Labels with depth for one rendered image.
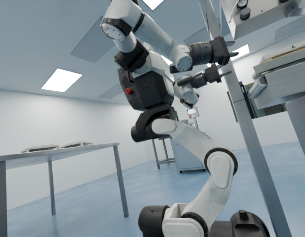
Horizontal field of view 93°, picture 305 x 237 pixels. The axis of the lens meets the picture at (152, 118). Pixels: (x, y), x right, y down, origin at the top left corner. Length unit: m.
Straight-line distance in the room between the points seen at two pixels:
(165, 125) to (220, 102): 5.07
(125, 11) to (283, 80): 0.59
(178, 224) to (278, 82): 0.74
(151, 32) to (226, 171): 0.62
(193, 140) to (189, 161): 2.47
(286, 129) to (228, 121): 1.50
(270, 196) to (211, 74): 0.71
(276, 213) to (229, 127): 4.76
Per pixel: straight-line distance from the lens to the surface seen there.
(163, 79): 0.85
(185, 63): 0.60
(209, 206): 0.85
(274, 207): 1.05
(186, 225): 0.86
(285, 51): 0.78
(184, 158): 3.28
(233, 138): 5.70
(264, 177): 1.00
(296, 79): 0.73
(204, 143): 0.77
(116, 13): 0.54
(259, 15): 0.79
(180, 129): 0.76
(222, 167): 0.73
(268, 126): 5.62
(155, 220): 0.96
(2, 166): 1.28
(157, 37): 0.56
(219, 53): 0.70
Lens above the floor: 0.71
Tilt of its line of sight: 10 degrees up
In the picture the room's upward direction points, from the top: 12 degrees counter-clockwise
